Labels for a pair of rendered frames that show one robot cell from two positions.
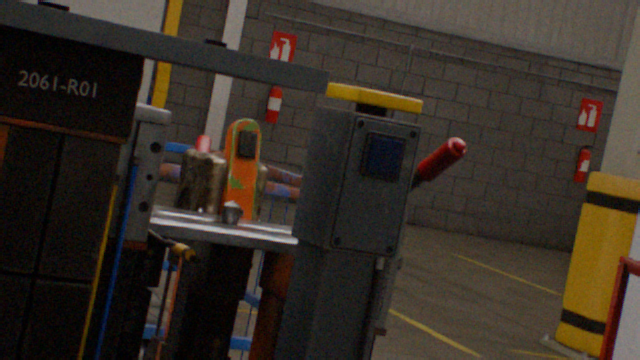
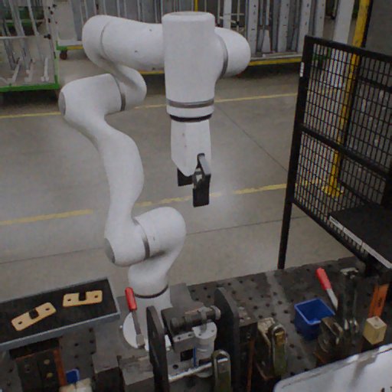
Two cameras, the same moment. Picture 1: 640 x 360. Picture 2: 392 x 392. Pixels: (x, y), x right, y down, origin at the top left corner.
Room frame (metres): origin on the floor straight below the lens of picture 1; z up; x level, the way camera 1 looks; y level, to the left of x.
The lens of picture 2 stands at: (1.66, 0.63, 1.84)
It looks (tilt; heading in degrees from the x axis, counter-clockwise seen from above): 29 degrees down; 186
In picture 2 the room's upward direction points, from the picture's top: straight up
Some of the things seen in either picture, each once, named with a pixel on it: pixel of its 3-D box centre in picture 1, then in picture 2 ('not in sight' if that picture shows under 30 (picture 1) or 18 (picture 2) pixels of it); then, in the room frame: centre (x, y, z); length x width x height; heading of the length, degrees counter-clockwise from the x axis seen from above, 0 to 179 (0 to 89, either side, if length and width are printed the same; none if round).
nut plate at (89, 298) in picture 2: not in sight; (82, 297); (0.94, 0.30, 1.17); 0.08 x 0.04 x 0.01; 106
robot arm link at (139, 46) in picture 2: not in sight; (171, 49); (0.82, 0.50, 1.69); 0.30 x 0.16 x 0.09; 40
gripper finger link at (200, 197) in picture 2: not in sight; (203, 192); (0.98, 0.57, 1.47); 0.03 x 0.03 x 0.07; 26
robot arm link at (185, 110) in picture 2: not in sight; (190, 104); (0.93, 0.54, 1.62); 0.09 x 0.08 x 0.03; 26
